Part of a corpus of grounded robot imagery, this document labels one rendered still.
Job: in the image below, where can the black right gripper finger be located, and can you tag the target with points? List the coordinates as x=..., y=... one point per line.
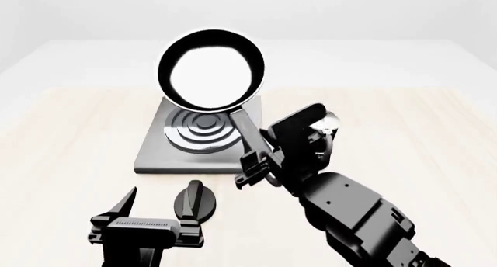
x=253, y=165
x=267, y=136

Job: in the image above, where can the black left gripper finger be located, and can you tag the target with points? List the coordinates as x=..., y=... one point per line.
x=123, y=204
x=191, y=198

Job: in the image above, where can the black frying pan white inside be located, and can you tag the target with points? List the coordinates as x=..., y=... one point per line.
x=169, y=57

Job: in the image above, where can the dark round stove knob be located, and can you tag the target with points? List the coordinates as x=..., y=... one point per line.
x=207, y=204

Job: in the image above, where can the grey square stove with burner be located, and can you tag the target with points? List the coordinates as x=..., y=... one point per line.
x=155, y=150

